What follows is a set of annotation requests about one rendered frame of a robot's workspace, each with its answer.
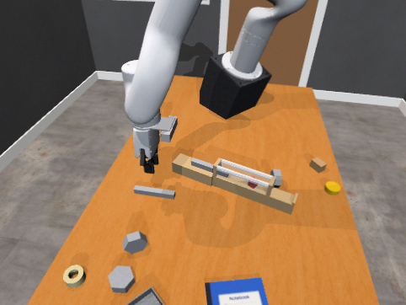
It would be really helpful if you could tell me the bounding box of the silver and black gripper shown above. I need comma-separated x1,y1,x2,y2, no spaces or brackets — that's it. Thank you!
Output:
133,126,160,174

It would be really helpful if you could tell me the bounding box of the blue notebook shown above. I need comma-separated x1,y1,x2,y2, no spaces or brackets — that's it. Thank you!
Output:
205,277,269,305

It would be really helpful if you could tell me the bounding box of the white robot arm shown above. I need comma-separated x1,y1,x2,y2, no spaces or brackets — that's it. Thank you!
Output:
121,0,308,142

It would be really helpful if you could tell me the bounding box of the yellow cylinder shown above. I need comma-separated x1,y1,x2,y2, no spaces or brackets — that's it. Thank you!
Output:
324,181,340,195

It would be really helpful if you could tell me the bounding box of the cream roll of masking tape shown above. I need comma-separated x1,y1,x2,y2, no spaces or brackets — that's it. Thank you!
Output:
63,265,86,288

